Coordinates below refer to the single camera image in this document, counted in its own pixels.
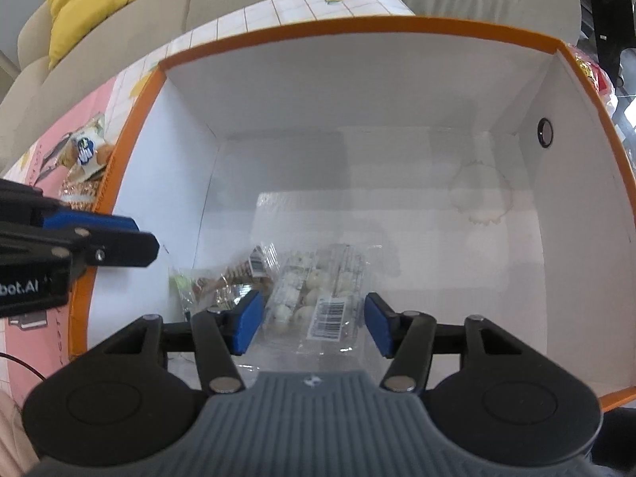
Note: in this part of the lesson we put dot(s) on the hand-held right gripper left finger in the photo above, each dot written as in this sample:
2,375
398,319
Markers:
251,320

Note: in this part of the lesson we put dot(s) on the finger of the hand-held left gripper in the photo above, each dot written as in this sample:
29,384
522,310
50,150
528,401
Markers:
89,221
119,248

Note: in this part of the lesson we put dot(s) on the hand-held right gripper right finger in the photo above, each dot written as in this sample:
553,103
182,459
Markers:
377,325

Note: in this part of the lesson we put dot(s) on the clear packet of white balls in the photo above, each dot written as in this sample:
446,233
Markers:
325,308

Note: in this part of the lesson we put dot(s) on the orange rimmed white box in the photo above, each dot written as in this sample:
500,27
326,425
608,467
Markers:
348,134

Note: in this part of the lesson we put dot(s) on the red snack packet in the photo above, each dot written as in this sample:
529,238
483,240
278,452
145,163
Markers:
598,82

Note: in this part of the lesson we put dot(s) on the clear packet of brown snacks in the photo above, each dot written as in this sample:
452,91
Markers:
233,274

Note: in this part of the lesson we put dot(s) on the golden brown snack packet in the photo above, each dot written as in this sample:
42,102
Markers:
79,191

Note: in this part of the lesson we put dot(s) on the biscuit bag with blue logo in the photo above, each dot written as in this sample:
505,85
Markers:
84,151

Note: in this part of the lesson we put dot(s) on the yellow pillow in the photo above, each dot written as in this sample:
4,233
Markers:
84,5

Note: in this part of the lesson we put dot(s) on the pink and white checked tablecloth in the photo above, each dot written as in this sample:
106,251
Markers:
278,15

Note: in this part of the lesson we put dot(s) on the black furniture piece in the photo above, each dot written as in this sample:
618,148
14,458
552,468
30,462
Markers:
608,20

